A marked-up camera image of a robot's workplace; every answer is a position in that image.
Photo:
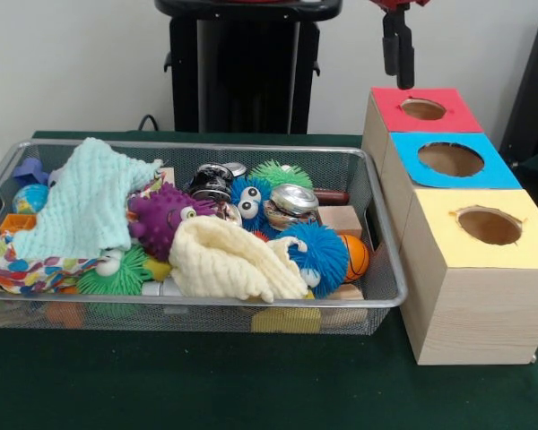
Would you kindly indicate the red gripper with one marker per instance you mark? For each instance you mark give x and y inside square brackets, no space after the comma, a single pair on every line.
[396,3]

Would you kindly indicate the wooden three-hole sorting box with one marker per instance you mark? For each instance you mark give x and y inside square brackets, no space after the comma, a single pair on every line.
[475,313]

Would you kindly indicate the black flat panel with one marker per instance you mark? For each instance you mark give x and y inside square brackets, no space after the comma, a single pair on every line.
[533,89]

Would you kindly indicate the green spiky rubber ball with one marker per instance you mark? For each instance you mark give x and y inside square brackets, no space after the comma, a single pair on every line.
[280,174]

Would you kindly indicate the crushed silver can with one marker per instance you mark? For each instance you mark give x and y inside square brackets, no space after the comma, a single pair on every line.
[293,203]

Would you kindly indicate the blue spiky ball with eyes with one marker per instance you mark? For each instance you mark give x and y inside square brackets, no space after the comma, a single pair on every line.
[251,201]

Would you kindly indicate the blue spiky rubber ball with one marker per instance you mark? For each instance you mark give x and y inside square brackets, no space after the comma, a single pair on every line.
[320,251]

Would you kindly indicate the orange toy basketball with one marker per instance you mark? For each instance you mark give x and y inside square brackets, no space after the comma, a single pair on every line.
[358,262]

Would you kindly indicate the purple spiky rubber toy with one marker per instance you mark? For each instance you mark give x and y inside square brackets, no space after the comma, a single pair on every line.
[157,219]

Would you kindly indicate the mint green knitted cloth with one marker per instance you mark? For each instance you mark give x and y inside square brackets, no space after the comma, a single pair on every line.
[80,201]

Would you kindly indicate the dark green tablecloth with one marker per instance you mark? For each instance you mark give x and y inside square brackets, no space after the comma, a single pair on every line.
[206,385]

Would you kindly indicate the small globe ball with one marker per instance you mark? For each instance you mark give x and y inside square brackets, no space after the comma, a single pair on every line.
[29,199]

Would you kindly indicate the colourful dotted cloth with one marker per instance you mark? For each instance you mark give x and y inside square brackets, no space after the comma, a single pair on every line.
[22,271]

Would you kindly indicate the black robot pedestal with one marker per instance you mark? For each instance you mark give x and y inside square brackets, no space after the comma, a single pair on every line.
[246,67]

